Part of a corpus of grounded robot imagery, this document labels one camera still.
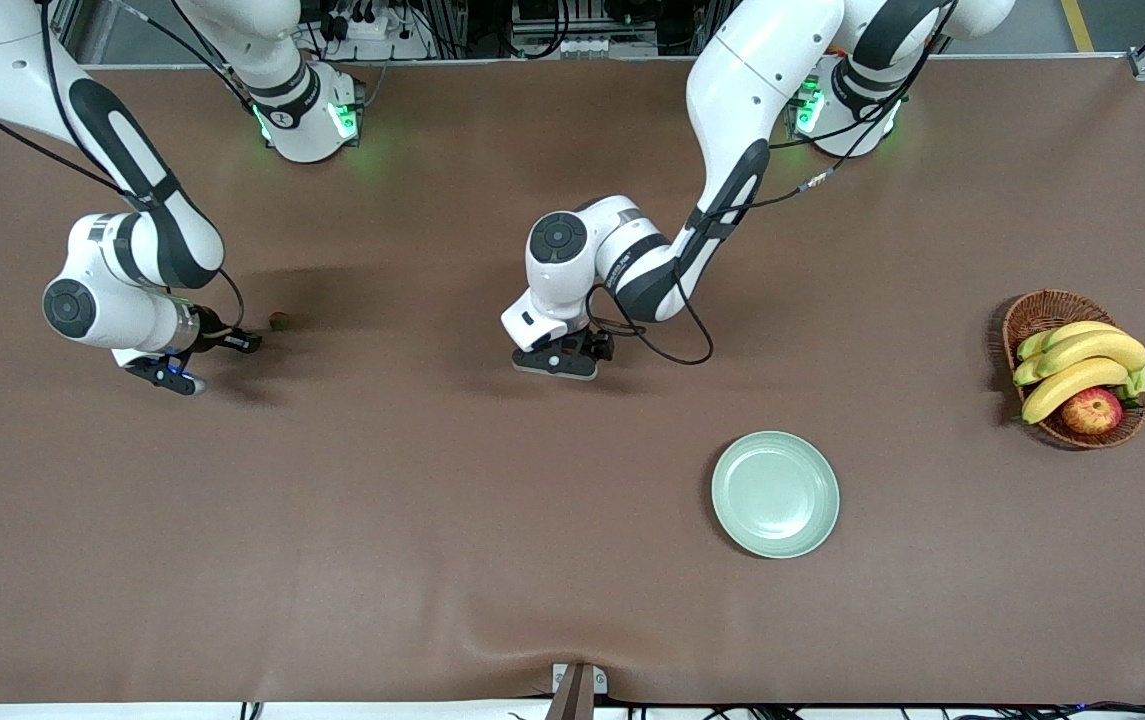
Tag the red strawberry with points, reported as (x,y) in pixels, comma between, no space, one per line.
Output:
(281,322)

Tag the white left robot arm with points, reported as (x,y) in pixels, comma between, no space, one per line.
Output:
(742,80)

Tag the pale green round plate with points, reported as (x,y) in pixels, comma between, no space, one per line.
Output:
(775,495)

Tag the white terminal strip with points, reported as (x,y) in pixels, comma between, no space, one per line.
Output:
(587,46)

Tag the brown table cover cloth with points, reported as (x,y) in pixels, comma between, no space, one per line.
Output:
(432,600)

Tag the white power strip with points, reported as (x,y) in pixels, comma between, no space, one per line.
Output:
(387,30)

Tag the small greenish yellow banana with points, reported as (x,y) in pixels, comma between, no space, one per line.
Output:
(1025,373)

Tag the brown wicker basket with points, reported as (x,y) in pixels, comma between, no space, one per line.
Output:
(1042,310)

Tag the red yellow apple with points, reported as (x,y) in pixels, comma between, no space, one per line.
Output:
(1092,412)

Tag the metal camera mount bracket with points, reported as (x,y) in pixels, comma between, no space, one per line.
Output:
(577,695)

